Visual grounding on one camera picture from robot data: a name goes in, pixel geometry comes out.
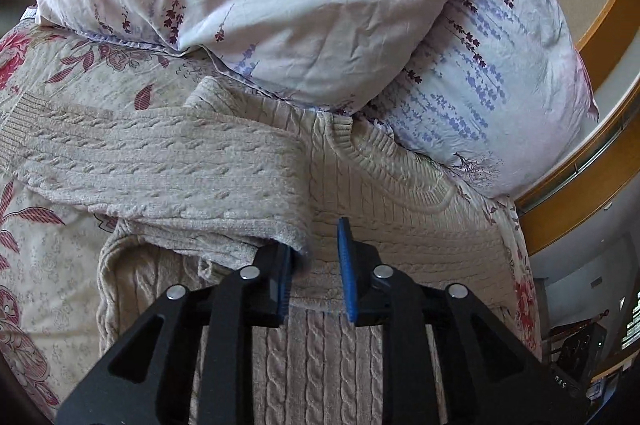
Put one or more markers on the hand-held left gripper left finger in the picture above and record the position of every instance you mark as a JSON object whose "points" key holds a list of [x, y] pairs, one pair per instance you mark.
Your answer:
{"points": [[281, 281]]}

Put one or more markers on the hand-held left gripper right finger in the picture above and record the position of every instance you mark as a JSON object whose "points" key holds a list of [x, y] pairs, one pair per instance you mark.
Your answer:
{"points": [[346, 265]]}

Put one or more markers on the wooden shelf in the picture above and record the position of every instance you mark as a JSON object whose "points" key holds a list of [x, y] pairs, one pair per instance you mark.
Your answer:
{"points": [[617, 362]]}

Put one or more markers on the window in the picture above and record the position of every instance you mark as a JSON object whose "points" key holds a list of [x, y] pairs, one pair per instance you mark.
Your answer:
{"points": [[631, 320]]}

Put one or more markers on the red floral bedspread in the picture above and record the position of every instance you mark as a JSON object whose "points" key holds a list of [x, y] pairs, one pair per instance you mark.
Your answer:
{"points": [[55, 225]]}

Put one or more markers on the lavender print pillow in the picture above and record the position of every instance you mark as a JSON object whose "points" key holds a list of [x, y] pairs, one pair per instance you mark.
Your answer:
{"points": [[490, 80]]}

